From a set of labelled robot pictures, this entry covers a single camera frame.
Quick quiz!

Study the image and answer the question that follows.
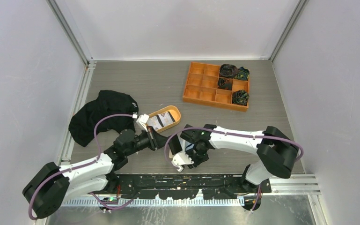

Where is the dark rolled tie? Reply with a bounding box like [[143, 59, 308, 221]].
[[217, 77, 233, 91], [219, 64, 239, 78]]

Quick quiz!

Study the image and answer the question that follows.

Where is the orange compartment organizer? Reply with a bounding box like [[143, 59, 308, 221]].
[[183, 62, 250, 112]]

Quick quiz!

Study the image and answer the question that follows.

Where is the beige leather card holder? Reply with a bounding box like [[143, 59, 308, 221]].
[[177, 138, 195, 157]]

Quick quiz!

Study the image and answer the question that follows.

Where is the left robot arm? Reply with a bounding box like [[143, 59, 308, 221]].
[[22, 127, 168, 220]]

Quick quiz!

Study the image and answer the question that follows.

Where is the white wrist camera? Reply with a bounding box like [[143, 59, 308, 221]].
[[171, 151, 194, 172], [136, 114, 149, 131]]

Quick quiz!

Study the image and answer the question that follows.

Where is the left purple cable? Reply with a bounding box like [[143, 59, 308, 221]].
[[28, 113, 139, 221]]

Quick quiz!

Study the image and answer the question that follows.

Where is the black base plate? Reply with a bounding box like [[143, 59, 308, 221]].
[[93, 174, 257, 200]]

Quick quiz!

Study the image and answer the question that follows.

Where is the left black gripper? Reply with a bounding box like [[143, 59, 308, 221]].
[[125, 126, 172, 156]]

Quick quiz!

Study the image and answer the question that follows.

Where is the dark rolled tie top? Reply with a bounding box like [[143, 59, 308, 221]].
[[219, 64, 239, 78]]

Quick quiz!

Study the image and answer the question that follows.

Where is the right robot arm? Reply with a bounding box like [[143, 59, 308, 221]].
[[164, 124, 302, 193]]

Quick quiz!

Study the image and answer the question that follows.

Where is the dark rolled tie middle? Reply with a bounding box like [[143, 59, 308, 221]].
[[217, 77, 233, 91]]

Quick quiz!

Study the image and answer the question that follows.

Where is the yellow oval tray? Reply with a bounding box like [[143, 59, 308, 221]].
[[146, 105, 181, 133]]

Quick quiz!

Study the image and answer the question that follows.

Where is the green patterned rolled tie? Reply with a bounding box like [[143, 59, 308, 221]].
[[235, 67, 250, 81]]

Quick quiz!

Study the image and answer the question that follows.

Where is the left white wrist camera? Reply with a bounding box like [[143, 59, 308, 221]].
[[136, 114, 149, 131]]

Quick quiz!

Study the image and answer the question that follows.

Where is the black cloth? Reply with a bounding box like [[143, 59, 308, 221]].
[[68, 90, 139, 147]]

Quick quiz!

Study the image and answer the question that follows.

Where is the silver credit card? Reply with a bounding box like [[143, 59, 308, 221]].
[[160, 112, 176, 126]]

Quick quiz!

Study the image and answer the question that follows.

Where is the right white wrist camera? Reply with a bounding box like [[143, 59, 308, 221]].
[[171, 151, 194, 172]]

